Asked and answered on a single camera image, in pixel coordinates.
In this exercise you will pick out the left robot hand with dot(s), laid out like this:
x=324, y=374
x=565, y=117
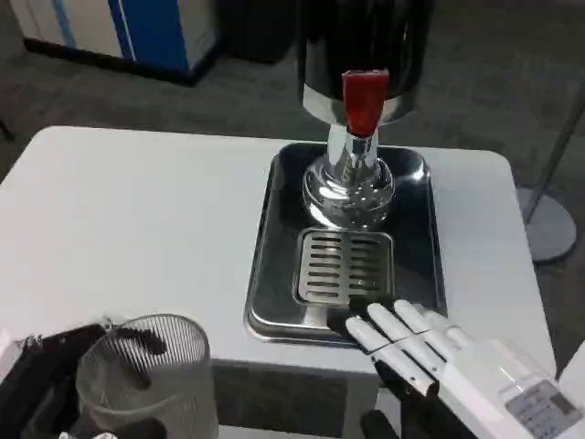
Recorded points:
x=41, y=388

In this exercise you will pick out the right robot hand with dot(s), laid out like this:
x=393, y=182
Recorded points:
x=457, y=375

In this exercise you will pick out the clear ribbed glass cup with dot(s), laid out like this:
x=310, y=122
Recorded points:
x=183, y=366

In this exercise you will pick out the grey pole stand round base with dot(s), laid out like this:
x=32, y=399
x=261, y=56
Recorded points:
x=548, y=228

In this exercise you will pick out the steel slotted drip tray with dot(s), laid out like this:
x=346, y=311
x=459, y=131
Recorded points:
x=320, y=265

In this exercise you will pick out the steel serving tray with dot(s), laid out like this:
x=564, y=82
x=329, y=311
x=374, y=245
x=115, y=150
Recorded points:
x=269, y=274

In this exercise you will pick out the black and chrome drink dispenser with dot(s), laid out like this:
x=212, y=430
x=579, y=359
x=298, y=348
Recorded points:
x=320, y=46

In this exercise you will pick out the white and blue cabinet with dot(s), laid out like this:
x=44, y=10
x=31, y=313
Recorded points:
x=151, y=27

